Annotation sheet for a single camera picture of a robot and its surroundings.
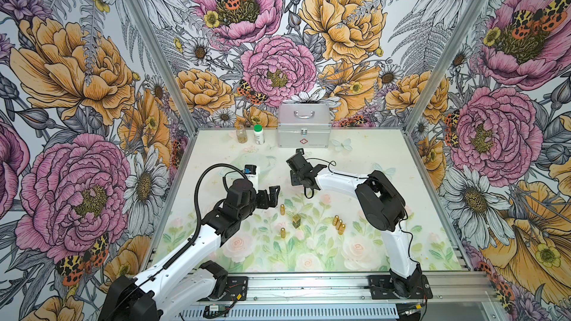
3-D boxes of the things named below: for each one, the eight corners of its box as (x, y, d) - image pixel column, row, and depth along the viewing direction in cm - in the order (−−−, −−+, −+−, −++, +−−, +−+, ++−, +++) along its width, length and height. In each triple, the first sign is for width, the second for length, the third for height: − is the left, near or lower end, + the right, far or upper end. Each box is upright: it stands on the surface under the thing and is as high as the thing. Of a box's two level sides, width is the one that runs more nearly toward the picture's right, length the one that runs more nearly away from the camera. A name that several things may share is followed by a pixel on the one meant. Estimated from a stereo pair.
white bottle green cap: (254, 145, 118) (252, 133, 111) (256, 136, 122) (254, 124, 116) (264, 145, 118) (262, 133, 112) (265, 136, 122) (263, 124, 116)
